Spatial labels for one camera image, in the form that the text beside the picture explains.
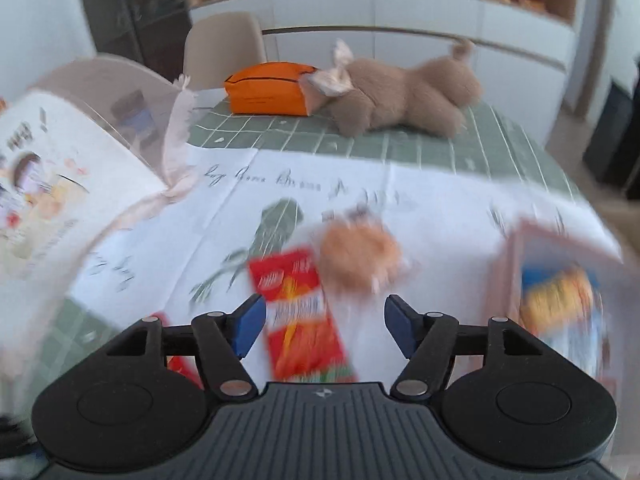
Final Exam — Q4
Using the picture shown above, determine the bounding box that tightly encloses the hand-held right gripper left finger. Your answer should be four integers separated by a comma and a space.
105, 294, 267, 402

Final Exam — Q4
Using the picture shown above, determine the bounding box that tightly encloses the black furniture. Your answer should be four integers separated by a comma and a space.
581, 79, 640, 187

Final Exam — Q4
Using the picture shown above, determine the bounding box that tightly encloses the white printed paper sheet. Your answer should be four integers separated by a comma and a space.
65, 145, 624, 342

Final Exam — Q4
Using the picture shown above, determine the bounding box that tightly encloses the round pastry clear packet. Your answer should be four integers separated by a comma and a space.
317, 219, 407, 297

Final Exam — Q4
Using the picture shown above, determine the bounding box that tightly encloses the pink cardboard box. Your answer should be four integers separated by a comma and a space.
492, 217, 627, 397

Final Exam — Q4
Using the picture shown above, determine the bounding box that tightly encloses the brown plush toy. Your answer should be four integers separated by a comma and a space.
302, 38, 484, 139

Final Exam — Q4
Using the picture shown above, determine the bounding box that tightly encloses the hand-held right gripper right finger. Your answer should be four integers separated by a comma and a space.
384, 295, 541, 402

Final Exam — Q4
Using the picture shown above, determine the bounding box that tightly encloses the small red snack packet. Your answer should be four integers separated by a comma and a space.
150, 311, 205, 391

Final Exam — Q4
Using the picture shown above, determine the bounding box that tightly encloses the blue and yellow snack packet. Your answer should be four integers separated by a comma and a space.
519, 264, 609, 377

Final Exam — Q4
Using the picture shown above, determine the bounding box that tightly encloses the dark glass cabinet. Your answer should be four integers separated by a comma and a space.
75, 0, 196, 69

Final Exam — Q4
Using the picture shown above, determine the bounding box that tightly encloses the beige chair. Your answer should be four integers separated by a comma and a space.
182, 11, 268, 92

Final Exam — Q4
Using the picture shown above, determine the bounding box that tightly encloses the orange pouch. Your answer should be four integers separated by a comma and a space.
223, 61, 321, 117

